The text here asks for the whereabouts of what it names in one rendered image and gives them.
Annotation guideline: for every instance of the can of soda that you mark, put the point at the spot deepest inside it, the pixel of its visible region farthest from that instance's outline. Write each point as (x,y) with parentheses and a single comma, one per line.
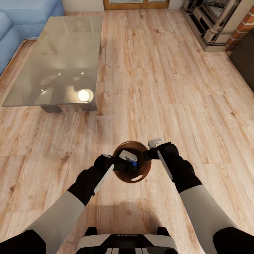
(134,163)

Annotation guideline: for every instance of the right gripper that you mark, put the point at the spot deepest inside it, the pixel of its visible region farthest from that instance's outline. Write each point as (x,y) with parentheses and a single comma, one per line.
(149,154)

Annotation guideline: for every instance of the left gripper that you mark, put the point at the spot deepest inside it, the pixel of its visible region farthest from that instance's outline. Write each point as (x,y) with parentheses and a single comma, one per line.
(126,165)

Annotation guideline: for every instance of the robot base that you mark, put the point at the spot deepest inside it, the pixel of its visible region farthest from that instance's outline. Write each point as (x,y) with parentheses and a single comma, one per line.
(161,243)

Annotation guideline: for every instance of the trash can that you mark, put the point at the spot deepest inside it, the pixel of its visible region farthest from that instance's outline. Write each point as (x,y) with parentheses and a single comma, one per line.
(137,149)

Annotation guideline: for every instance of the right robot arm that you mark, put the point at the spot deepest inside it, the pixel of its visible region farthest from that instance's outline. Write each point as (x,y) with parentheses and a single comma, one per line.
(215,231)

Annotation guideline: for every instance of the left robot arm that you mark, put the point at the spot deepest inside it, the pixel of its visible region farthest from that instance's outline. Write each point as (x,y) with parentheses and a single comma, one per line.
(47,233)

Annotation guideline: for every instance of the coffee table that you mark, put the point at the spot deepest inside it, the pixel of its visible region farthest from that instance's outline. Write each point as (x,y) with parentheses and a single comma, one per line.
(62,67)

